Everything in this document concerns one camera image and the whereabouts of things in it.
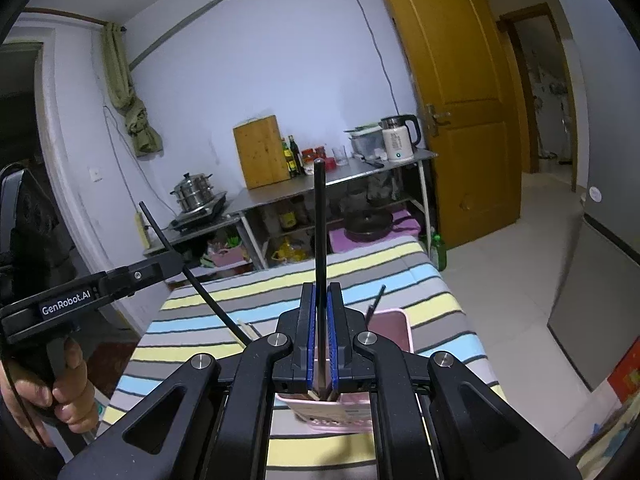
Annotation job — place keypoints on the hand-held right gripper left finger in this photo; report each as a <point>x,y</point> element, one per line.
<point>312,340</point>

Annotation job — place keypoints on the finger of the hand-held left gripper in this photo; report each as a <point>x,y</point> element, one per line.
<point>142,275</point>

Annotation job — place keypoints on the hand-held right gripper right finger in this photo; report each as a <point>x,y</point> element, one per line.
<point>334,340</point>

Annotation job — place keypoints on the black chopstick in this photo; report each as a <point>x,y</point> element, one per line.
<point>320,220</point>
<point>220,310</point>
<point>376,302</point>

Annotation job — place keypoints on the pink utensil holder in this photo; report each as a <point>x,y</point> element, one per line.
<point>395,330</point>

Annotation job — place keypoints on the person's left hand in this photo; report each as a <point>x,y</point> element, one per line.
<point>75,405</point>

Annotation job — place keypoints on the pale power strip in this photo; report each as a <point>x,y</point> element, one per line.
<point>143,230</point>

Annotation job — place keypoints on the black chair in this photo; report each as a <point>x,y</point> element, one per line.
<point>35,230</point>

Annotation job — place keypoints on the pink basket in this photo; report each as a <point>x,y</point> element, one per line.
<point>227,257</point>

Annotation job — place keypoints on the black induction cooker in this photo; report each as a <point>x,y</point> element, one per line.
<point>205,212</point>

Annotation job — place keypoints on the striped bed sheet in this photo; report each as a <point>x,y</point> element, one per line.
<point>400,280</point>

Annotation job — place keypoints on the yellow oil jug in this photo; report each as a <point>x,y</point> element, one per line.
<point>289,252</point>

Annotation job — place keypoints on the steel steamer pot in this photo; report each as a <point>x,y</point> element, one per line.
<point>194,192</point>

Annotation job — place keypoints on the black frying pan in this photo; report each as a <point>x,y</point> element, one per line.
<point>369,225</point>

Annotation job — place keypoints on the pink cloth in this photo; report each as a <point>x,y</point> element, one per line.
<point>407,225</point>

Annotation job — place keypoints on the green plastic bottle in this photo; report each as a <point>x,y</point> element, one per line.
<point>438,250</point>

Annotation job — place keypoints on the steel counter table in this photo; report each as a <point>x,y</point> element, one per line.
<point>280,192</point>

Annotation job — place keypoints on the green curtain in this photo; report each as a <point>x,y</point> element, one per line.
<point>131,110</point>

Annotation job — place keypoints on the wooden cutting board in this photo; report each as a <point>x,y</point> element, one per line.
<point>261,152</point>

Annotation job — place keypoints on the red lidded jar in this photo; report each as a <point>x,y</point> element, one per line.
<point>320,152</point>
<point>307,157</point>

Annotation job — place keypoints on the glass cup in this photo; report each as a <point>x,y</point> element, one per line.
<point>340,156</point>

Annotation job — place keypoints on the dark sauce bottle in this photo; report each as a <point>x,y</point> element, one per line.
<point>295,155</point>

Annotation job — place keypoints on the grey plastic container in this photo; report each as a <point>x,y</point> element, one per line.
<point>367,142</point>

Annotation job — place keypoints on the white electric kettle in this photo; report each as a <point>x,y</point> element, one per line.
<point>397,140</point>

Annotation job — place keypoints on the yellow wooden door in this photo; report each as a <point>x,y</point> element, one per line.
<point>450,110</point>

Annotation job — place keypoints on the red box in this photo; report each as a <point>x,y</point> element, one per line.
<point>626,377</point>

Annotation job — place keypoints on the grey refrigerator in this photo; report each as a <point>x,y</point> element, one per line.
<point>605,185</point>

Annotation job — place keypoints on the white wall socket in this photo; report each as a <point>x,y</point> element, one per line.
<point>94,174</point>

